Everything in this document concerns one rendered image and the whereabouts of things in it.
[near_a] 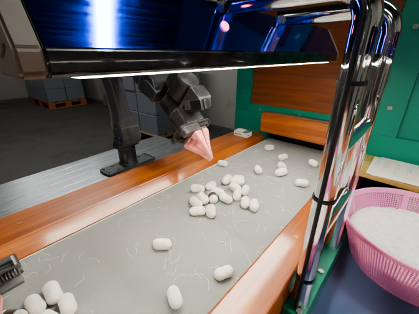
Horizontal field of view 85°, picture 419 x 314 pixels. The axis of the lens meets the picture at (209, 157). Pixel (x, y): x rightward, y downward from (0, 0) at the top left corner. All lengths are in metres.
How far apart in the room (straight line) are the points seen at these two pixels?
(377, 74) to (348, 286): 0.36
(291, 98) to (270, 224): 0.53
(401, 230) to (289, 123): 0.43
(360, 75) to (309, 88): 0.63
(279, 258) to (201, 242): 0.14
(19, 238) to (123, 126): 0.45
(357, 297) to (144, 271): 0.36
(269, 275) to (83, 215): 0.37
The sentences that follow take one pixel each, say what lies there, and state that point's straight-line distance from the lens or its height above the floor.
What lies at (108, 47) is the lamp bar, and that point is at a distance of 0.19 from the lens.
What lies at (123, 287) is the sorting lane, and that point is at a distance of 0.41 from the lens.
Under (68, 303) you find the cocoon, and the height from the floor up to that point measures 0.76.
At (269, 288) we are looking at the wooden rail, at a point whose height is 0.77.
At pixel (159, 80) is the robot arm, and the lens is 0.65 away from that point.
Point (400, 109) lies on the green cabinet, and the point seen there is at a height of 0.92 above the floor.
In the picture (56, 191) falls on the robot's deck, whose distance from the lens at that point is 0.86.
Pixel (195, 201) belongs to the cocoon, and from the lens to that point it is 0.52.
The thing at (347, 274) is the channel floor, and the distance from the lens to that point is 0.55.
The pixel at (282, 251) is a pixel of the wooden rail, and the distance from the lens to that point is 0.42.
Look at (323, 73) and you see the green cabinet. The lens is 0.86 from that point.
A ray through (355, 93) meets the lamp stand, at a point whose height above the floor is 1.02.
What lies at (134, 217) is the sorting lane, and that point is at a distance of 0.53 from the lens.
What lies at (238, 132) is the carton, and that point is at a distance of 0.91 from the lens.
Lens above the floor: 1.05
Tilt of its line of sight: 24 degrees down
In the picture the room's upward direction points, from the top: straight up
